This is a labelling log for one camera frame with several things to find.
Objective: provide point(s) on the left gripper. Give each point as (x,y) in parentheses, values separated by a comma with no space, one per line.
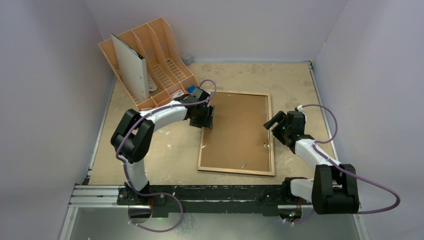
(207,121)

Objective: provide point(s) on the red white small box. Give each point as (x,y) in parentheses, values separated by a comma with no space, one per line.
(177,93)

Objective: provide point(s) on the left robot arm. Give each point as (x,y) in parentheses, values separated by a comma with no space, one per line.
(133,136)

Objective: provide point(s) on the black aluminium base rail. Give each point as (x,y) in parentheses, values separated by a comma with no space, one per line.
(159,201)

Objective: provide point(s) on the brown backing board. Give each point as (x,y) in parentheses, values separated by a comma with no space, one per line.
(238,132)

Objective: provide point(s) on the white binder folder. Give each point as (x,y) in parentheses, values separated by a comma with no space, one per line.
(132,66)

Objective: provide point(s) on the orange file organizer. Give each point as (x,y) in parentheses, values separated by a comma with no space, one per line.
(156,42)

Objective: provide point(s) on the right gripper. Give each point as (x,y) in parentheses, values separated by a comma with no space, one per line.
(278,121)

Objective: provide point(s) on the blue small box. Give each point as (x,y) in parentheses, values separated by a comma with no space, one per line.
(191,88)

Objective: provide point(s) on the wooden picture frame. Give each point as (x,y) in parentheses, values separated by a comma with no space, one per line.
(271,139)

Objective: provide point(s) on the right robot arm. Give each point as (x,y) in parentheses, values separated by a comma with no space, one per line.
(324,172)

